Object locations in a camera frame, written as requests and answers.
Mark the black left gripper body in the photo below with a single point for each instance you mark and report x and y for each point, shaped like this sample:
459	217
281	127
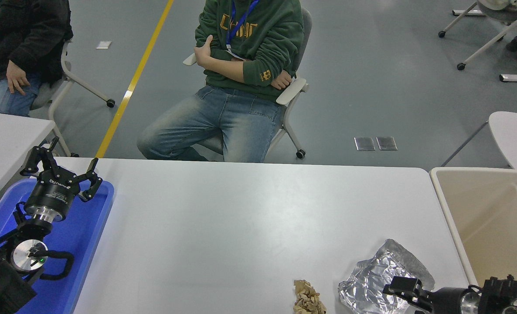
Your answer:
51	194

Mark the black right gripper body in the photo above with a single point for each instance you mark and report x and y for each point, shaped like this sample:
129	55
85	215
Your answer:
447	302

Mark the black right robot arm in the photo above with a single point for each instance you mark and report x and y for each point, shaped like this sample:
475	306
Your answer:
507	296

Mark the person's left forearm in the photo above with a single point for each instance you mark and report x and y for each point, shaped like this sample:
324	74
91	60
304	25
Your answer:
226	69

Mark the person's left hand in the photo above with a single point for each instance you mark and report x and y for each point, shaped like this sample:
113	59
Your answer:
204	52
18	77

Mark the person's right hand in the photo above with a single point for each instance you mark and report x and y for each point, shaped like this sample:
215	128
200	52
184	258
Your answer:
281	80

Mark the small white table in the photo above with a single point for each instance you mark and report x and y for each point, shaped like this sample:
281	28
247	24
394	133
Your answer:
5	139

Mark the blue plastic tray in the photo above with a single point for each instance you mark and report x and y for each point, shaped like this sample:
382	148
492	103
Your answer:
79	244

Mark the large pale bin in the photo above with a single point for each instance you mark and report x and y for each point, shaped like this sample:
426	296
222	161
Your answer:
494	218

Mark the crumpled tan paper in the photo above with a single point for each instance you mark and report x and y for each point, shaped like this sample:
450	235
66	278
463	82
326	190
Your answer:
306	298

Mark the metal floor plate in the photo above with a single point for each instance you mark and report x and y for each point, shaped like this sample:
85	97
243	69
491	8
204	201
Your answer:
365	143
386	142

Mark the white side table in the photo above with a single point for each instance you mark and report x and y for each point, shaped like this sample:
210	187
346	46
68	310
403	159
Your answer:
515	131

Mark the grey padded office chair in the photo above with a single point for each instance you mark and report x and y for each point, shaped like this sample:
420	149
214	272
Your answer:
291	91

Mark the grey seat white-frame chair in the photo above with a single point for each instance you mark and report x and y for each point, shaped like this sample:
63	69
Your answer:
45	93

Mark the white-frame wheeled chair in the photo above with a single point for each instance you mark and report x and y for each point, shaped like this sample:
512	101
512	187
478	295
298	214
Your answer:
498	13

